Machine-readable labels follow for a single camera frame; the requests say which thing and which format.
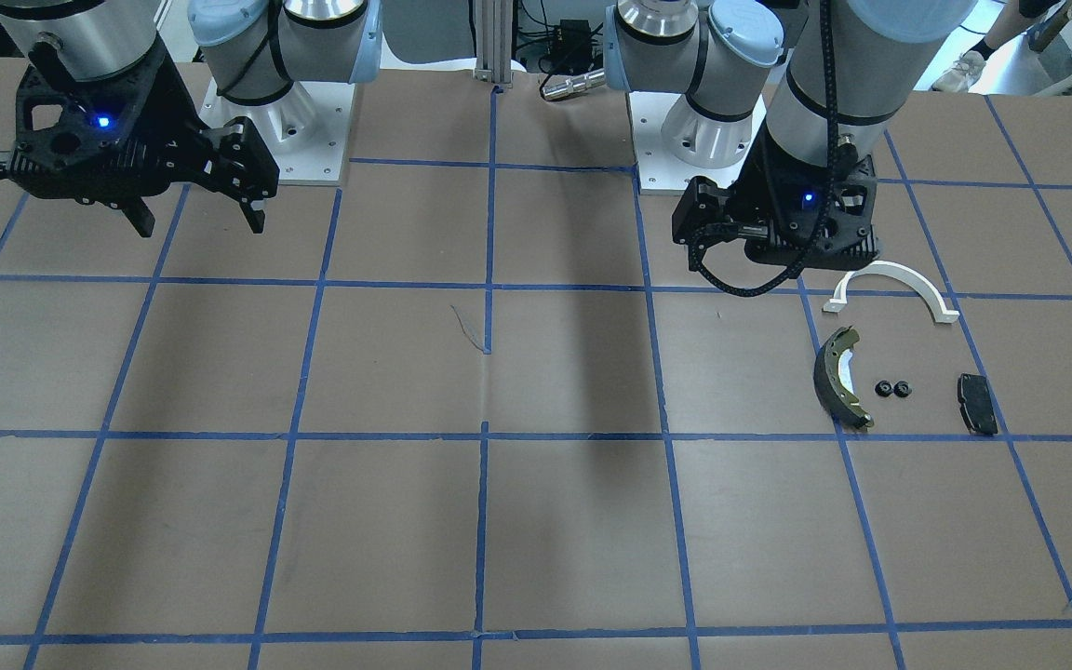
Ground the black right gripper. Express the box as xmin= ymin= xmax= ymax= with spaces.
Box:
xmin=8 ymin=38 xmax=280 ymax=238

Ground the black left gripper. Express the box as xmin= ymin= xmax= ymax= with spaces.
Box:
xmin=671 ymin=130 xmax=880 ymax=276

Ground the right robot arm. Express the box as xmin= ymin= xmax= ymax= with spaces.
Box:
xmin=0 ymin=1 xmax=384 ymax=237

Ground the green brake shoe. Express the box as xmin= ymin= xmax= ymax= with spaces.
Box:
xmin=813 ymin=326 xmax=875 ymax=430

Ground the white curved plastic part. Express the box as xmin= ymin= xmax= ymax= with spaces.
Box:
xmin=822 ymin=260 xmax=961 ymax=324

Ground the black brake pad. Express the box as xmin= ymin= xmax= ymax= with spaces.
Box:
xmin=957 ymin=373 xmax=999 ymax=436

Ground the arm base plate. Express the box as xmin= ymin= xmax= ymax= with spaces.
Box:
xmin=628 ymin=92 xmax=766 ymax=194
xmin=200 ymin=81 xmax=357 ymax=185

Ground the aluminium frame post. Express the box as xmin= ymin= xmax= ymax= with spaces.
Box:
xmin=473 ymin=0 xmax=516 ymax=89

